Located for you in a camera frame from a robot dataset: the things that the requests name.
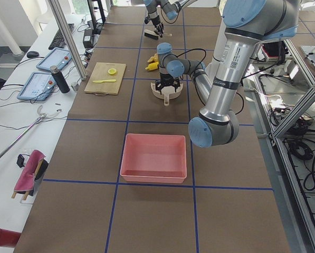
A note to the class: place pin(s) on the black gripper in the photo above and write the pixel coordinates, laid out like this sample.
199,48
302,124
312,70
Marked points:
155,22
166,79

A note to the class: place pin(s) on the beige hand brush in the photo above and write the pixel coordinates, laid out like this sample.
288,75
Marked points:
155,36

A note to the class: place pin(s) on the beige plastic dustpan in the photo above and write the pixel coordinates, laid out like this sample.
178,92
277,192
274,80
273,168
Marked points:
167,93

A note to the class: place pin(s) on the yellow toy corn cob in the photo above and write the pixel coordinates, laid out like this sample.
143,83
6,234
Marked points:
152,66

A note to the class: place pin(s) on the long fried nugget toy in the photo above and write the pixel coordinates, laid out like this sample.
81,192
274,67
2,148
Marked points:
150,61

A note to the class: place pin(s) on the round fried nugget toy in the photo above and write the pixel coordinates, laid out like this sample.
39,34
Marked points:
154,56

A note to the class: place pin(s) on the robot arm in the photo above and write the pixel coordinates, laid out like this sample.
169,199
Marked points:
171,11
246,24

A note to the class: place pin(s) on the pink plastic bin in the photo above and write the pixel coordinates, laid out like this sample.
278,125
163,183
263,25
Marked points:
155,158

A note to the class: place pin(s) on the yellow plastic knife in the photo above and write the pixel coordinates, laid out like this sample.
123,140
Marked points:
105,81

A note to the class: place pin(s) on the wooden cutting board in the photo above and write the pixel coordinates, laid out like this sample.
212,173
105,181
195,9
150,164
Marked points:
100,72

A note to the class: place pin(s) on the black power adapter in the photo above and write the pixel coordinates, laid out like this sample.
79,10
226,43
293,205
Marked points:
88,38

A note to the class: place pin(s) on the black keyboard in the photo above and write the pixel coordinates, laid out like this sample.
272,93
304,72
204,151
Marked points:
58,41

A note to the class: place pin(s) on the black water bottle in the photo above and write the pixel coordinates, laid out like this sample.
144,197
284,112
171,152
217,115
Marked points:
59,78

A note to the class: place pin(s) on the upper teach pendant tablet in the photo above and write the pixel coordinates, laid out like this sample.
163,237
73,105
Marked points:
58,57

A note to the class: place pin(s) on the teach pendant tablet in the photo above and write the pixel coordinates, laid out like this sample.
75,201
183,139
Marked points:
37,88
58,57

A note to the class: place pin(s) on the lower teach pendant tablet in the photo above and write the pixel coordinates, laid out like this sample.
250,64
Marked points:
37,88

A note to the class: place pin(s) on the metal grabber stick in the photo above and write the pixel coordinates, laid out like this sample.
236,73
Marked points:
41,117

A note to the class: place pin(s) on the black computer mouse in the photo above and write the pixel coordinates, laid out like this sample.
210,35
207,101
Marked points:
32,54

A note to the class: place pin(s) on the pink cloth on stand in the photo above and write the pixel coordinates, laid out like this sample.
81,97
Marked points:
31,176

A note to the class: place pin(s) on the red cylinder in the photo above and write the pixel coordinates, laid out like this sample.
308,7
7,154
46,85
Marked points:
9,238

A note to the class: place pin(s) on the aluminium frame post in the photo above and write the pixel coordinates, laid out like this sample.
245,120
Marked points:
64,28

